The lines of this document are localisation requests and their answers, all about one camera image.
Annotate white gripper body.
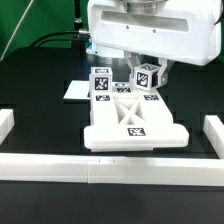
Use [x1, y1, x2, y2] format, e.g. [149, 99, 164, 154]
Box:
[87, 0, 222, 66]

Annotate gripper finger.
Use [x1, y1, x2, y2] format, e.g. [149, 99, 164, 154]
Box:
[157, 58, 174, 88]
[124, 51, 140, 78]

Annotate white tagged cube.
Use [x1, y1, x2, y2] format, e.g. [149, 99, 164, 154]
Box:
[89, 67, 113, 92]
[133, 63, 160, 91]

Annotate white chair back frame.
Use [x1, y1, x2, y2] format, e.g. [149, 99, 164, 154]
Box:
[84, 86, 189, 152]

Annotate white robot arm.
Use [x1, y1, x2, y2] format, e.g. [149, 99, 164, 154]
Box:
[87, 0, 224, 86]

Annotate white U-shaped fence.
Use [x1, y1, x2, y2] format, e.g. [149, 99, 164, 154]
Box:
[0, 109, 224, 188]

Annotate grey diagonal rod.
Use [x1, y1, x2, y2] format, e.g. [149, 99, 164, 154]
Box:
[0, 0, 35, 61]

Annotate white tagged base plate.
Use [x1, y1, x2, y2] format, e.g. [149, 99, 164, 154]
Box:
[64, 80, 89, 100]

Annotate black vertical post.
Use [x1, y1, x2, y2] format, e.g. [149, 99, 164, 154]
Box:
[72, 0, 83, 50]

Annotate black cable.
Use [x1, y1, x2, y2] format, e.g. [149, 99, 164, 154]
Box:
[29, 29, 91, 48]

